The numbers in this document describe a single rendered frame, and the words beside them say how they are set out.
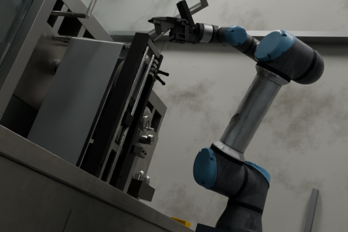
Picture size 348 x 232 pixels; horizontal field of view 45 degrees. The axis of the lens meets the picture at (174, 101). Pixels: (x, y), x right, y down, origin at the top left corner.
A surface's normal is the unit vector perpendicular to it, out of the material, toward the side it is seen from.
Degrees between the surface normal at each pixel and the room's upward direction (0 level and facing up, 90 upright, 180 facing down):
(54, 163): 90
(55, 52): 90
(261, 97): 113
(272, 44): 83
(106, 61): 90
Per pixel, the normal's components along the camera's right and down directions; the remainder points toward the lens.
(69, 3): 0.90, 0.16
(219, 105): -0.44, -0.43
